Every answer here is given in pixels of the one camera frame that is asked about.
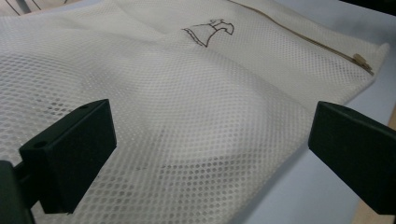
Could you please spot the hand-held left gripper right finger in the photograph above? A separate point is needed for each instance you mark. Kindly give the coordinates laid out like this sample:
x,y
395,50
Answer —
x,y
358,149

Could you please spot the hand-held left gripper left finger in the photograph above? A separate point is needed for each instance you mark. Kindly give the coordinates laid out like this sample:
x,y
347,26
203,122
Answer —
x,y
68,155

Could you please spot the white mesh laundry bag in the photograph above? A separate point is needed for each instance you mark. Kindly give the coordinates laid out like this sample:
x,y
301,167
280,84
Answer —
x,y
193,109

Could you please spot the beige zipper pull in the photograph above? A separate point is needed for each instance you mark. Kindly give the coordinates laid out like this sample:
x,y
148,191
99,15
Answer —
x,y
361,60

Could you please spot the cream cloth with dark lines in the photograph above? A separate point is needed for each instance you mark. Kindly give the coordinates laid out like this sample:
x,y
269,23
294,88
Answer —
x,y
46,4

